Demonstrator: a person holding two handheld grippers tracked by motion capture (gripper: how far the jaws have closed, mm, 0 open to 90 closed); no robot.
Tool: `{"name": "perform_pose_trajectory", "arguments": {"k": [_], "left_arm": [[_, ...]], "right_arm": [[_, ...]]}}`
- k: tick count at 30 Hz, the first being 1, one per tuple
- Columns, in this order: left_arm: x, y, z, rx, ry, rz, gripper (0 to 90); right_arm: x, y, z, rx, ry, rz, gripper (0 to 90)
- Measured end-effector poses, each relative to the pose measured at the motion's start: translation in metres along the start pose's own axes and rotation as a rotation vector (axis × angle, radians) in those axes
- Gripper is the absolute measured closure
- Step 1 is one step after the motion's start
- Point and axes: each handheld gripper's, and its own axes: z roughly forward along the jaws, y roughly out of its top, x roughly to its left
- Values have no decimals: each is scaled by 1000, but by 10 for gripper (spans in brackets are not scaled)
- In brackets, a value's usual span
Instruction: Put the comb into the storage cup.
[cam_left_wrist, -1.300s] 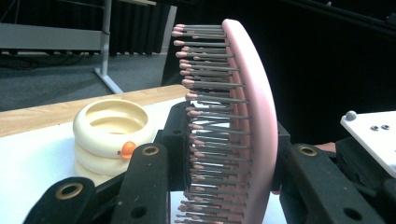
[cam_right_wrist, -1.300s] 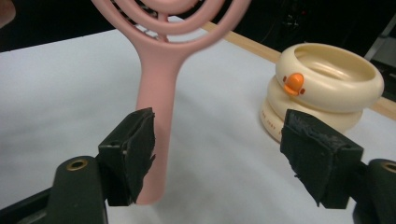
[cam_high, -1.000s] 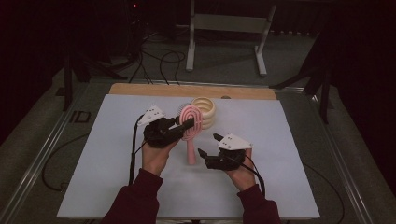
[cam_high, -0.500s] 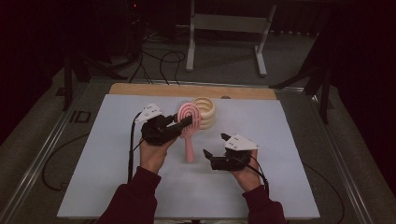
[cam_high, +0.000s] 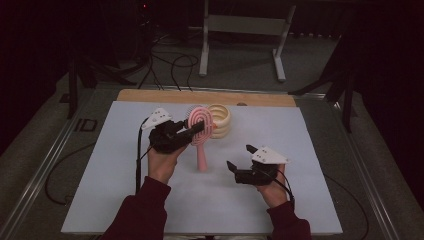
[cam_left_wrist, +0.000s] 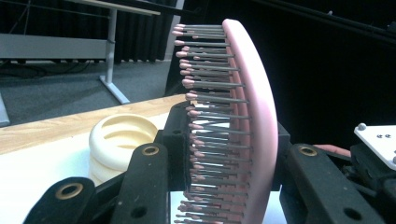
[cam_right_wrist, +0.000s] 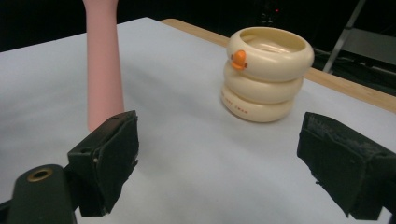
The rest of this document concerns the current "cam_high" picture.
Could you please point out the aluminium table frame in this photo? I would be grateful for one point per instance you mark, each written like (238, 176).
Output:
(40, 176)

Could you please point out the white table mat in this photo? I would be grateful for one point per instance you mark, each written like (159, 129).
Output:
(216, 203)

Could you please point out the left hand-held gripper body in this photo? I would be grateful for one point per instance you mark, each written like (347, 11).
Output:
(166, 136)

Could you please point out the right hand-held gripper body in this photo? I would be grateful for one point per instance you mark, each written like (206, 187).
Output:
(266, 156)

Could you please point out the dark equipment rack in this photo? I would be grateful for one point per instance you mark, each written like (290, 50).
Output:
(145, 20)

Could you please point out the person's left hand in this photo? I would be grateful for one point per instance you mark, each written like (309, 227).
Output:
(163, 165)

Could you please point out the white metal stand frame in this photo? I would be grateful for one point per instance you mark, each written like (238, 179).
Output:
(245, 25)

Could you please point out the dark curtain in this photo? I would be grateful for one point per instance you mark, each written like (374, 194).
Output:
(393, 100)
(26, 66)

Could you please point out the black stand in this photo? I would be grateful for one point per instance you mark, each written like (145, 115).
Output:
(347, 110)
(72, 86)

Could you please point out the cream ribbed holder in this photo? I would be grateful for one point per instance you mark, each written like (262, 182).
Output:
(222, 126)

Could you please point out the pink hair brush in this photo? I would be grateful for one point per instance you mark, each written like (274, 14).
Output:
(201, 156)

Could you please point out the person's right hand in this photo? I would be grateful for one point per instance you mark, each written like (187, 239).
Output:
(275, 195)

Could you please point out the wooden table board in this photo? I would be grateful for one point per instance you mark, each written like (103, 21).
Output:
(166, 96)

